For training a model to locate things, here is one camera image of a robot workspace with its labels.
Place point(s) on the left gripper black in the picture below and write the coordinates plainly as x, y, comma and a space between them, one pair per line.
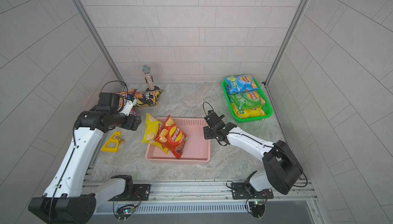
130, 124

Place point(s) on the yellow chips bag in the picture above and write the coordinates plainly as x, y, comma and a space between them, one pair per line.
243, 114
153, 128

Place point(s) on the black snack bag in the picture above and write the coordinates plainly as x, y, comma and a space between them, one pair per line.
148, 98

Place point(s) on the magenta chips bag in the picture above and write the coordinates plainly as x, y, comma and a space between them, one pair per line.
127, 98

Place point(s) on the pink plastic basket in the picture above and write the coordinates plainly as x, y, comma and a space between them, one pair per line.
196, 150

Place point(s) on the green plastic basket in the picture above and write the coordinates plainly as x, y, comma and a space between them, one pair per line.
266, 107

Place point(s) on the red chips bag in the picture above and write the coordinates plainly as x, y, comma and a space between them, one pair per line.
170, 136

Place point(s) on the green cucumber chips bag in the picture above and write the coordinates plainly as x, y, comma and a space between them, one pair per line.
247, 100

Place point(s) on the light blue chips bag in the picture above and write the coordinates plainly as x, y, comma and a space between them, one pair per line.
240, 83

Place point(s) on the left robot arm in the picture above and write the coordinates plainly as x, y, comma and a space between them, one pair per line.
63, 201

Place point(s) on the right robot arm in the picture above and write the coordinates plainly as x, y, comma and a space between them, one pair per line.
282, 169

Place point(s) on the brass knob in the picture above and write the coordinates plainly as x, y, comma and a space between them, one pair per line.
121, 140

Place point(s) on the glitter microphone on stand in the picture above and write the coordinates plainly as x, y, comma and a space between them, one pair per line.
149, 79

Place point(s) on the right circuit board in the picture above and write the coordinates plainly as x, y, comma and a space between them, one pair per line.
257, 209

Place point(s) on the circuit board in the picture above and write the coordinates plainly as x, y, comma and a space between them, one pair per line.
257, 209
123, 213

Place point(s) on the left circuit board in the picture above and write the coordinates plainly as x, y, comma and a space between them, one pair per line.
123, 213

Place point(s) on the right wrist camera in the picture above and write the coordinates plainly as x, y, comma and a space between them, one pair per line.
212, 119

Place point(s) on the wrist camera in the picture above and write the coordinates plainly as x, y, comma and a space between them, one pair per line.
109, 102
212, 119

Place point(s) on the yellow plastic triangle frame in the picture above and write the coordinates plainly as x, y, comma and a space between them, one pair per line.
112, 144

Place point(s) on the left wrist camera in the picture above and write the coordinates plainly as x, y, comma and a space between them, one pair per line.
109, 102

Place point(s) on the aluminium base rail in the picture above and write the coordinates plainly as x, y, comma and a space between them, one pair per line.
183, 197

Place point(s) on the right corner aluminium post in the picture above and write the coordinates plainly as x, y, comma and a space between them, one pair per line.
291, 30

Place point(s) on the corner aluminium post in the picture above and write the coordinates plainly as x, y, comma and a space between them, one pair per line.
96, 37
291, 30

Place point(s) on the left corner aluminium post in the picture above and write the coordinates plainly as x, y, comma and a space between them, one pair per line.
96, 37

